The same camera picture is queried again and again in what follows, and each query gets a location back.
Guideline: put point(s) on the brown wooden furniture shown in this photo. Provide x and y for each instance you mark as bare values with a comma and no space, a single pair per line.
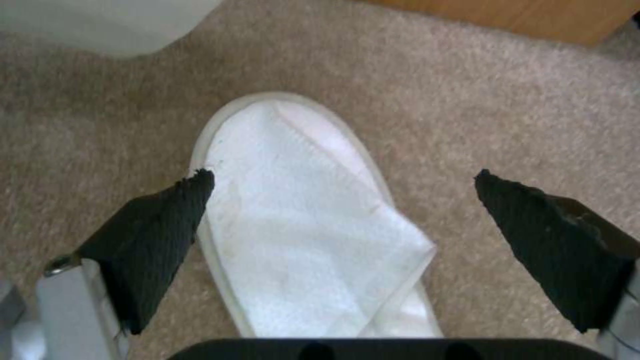
520,17

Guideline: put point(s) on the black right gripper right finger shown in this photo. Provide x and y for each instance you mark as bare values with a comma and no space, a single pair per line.
560,247

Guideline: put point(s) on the white robot front shell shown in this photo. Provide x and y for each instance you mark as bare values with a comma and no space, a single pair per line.
95,26

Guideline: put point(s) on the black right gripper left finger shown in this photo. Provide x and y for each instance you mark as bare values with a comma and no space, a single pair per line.
145,240

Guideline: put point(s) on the white cloth slipper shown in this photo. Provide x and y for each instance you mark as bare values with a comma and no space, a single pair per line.
310,221

